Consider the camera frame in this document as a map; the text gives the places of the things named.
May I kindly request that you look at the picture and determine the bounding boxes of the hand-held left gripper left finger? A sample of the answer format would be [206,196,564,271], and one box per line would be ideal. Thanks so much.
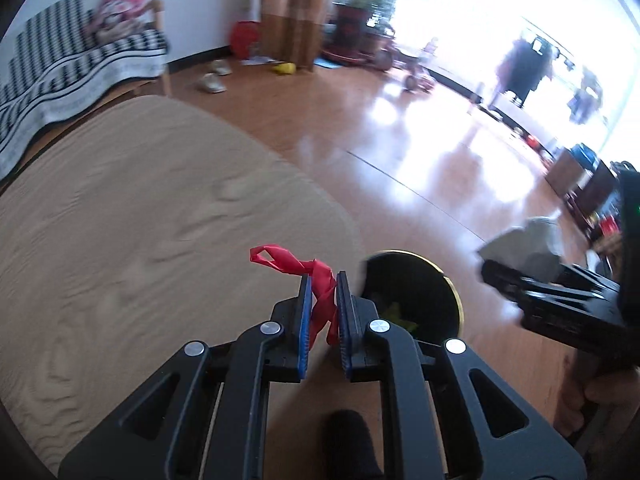
[57,272,313,480]

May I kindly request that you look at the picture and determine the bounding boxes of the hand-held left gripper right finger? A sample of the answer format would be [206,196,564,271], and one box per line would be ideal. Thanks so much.
[336,270,587,480]

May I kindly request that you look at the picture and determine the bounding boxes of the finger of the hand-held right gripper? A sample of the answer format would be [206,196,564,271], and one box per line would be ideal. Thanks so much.
[480,259,533,311]

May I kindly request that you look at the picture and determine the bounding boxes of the red plastic strip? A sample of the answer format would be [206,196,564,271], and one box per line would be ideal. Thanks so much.
[249,244,338,351]

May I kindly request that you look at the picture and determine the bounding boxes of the black yellow trash bin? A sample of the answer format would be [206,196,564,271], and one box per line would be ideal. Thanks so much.
[360,249,466,346]

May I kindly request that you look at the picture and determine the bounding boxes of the person's right hand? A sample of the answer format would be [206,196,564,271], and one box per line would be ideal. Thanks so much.
[555,347,640,441]

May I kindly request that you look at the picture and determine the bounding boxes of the yellow green packet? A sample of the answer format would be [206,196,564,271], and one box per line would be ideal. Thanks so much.
[381,301,421,335]

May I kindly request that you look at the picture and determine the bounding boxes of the brown low cabinet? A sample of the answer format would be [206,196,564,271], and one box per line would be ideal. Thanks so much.
[545,147,621,233]

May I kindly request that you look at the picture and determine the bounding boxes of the blue storage bin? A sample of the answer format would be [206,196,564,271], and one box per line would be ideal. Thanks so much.
[570,142,601,171]

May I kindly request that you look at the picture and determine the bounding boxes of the clothes drying rack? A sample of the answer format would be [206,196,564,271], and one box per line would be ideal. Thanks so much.
[470,15,608,126]

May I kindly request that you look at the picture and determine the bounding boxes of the grey hanging garments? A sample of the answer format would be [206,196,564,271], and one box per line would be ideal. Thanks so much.
[567,67,603,126]

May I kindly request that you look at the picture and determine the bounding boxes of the black hanging garment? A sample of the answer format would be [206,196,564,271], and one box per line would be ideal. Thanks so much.
[500,37,553,108]

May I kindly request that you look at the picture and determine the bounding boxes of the pink tricycle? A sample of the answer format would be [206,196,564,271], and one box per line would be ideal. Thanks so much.
[385,37,436,92]

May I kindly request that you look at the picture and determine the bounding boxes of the red plant trolley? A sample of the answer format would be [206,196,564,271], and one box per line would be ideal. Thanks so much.
[322,47,371,67]

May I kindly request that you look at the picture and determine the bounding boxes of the wooden sofa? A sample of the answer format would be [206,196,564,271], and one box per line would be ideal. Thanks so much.
[0,0,173,181]

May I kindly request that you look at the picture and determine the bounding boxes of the dark red plant pot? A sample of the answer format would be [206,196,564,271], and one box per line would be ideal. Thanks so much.
[330,2,373,53]

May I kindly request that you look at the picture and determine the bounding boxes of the red bag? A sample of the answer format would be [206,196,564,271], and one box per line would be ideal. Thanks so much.
[229,20,262,58]

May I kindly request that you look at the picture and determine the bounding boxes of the brown curtain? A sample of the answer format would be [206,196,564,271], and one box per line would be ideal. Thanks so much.
[260,0,341,73]

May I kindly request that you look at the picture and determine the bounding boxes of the beige plush toy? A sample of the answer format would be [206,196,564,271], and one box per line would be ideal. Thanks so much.
[87,15,146,43]

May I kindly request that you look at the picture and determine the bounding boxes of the pink cartoon cushion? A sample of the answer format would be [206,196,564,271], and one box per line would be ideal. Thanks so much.
[95,0,151,26]

